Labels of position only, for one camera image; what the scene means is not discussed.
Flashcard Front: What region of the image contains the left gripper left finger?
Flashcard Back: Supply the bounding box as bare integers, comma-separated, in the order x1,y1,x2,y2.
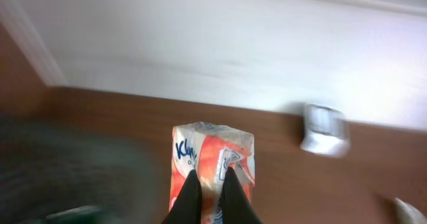
161,170,202,224

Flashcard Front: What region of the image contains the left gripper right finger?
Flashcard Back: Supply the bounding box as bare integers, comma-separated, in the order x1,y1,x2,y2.
221,167,262,224

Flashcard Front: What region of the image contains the orange tissue pack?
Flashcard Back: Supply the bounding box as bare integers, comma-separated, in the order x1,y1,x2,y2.
169,122,255,223

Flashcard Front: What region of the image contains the white cream tube gold cap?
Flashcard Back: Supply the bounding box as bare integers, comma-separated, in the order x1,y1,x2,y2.
394,198,427,224

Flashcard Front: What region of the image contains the white barcode scanner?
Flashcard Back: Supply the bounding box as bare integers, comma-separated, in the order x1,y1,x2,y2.
300,103,350,158

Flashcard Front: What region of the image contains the grey plastic mesh basket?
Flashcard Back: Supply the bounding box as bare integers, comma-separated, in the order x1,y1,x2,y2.
1,117,158,223

